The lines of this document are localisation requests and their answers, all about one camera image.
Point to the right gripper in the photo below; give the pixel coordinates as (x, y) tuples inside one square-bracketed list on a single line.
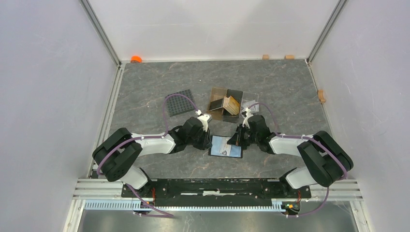
[(238, 139)]

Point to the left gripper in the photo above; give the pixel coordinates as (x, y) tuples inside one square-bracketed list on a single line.
[(206, 142)]

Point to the black card holder wallet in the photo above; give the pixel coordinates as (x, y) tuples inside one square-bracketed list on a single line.
[(236, 151)]

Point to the orange card stack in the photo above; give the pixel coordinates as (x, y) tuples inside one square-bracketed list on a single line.
[(231, 105)]

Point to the amber and black organizer box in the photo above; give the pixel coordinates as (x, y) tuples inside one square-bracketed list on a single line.
[(222, 114)]

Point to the black credit card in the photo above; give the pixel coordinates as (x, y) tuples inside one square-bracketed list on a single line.
[(216, 104)]

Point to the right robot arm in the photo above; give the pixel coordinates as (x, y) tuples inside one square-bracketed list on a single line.
[(325, 161)]

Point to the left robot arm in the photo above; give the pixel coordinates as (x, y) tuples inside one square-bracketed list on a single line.
[(116, 156)]

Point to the dark grey stud baseplate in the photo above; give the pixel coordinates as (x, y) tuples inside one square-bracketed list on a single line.
[(180, 102)]

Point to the orange round cap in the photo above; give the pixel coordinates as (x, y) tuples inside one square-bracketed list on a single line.
[(135, 59)]

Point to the curved wooden piece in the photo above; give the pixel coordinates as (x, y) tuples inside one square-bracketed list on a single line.
[(321, 96)]

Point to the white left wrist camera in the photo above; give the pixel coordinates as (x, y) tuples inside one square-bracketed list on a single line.
[(204, 118)]

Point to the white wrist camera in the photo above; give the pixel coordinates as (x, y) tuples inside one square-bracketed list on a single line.
[(246, 113), (204, 118)]

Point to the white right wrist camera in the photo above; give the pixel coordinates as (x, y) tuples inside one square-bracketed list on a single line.
[(246, 113)]

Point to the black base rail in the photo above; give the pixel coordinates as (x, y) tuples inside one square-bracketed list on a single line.
[(219, 192)]

